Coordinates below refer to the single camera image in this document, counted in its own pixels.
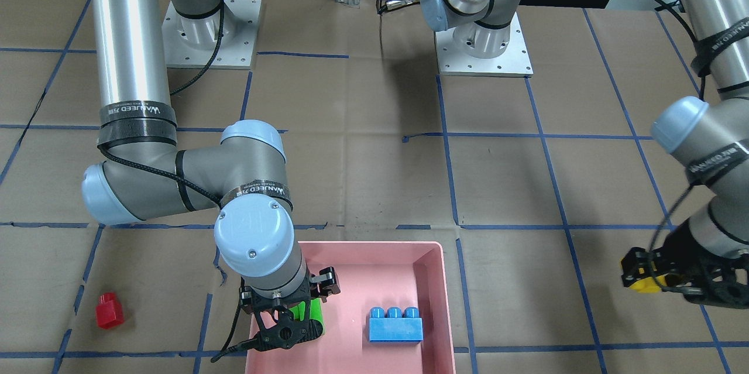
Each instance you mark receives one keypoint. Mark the yellow two-stud block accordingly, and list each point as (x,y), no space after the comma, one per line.
(641,281)

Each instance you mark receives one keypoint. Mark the red small block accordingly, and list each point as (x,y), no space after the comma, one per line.
(109,311)

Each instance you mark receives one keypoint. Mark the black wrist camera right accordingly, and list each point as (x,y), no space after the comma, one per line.
(286,333)

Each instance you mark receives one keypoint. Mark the blue three-stud block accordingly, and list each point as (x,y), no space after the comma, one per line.
(395,325)

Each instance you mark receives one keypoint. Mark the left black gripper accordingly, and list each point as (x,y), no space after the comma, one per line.
(683,244)

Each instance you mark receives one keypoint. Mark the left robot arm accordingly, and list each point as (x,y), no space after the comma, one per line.
(710,141)

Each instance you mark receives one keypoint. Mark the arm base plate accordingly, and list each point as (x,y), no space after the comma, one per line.
(189,43)
(483,49)

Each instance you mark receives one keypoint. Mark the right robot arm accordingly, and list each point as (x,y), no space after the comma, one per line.
(145,175)

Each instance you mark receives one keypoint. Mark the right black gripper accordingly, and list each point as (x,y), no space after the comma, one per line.
(325,282)

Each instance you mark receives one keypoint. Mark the green two-stud block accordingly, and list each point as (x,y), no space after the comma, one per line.
(310,310)

